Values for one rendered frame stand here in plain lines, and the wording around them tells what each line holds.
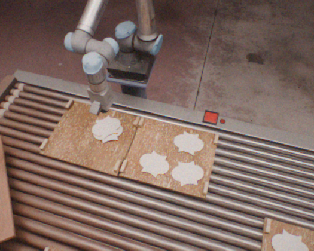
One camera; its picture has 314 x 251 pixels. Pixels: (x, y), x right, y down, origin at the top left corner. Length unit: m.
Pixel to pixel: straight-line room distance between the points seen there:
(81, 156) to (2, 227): 0.45
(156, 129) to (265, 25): 2.58
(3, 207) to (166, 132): 0.80
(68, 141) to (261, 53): 2.46
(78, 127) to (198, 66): 1.88
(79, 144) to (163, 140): 0.42
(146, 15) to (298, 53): 2.37
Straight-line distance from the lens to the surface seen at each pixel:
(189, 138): 1.50
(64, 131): 1.61
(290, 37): 3.79
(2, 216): 1.38
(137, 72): 1.77
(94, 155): 1.49
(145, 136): 1.51
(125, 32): 1.67
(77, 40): 1.30
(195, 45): 3.43
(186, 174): 1.40
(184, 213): 1.36
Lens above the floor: 2.21
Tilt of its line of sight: 55 degrees down
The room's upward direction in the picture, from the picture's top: 2 degrees counter-clockwise
